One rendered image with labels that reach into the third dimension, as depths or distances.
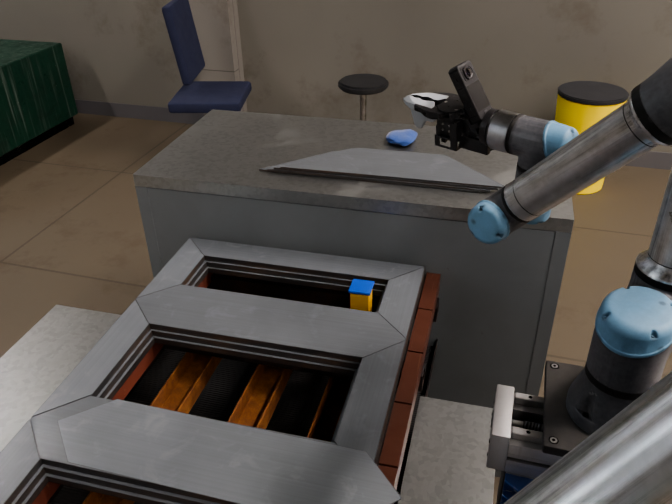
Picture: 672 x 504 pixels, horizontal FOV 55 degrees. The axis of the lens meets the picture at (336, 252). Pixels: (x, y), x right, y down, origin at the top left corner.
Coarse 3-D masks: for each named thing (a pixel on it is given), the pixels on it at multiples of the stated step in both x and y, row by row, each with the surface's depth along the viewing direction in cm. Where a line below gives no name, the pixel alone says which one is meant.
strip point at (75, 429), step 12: (96, 408) 140; (108, 408) 140; (60, 420) 138; (72, 420) 137; (84, 420) 137; (96, 420) 137; (60, 432) 135; (72, 432) 135; (84, 432) 135; (72, 444) 132; (72, 456) 129
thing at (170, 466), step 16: (192, 416) 138; (176, 432) 134; (192, 432) 134; (208, 432) 134; (176, 448) 130; (192, 448) 130; (160, 464) 127; (176, 464) 127; (144, 480) 124; (160, 480) 124; (176, 480) 124
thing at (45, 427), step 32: (384, 288) 181; (128, 352) 157; (224, 352) 162; (256, 352) 160; (288, 352) 157; (320, 352) 155; (352, 384) 148; (64, 416) 139; (32, 480) 127; (64, 480) 128; (96, 480) 127; (128, 480) 125
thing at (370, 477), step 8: (368, 456) 128; (368, 464) 126; (376, 464) 126; (360, 472) 125; (368, 472) 125; (376, 472) 124; (360, 480) 123; (368, 480) 123; (376, 480) 123; (384, 480) 123; (360, 488) 121; (368, 488) 121; (376, 488) 121; (384, 488) 121; (352, 496) 120; (360, 496) 120; (368, 496) 120; (376, 496) 120; (384, 496) 120
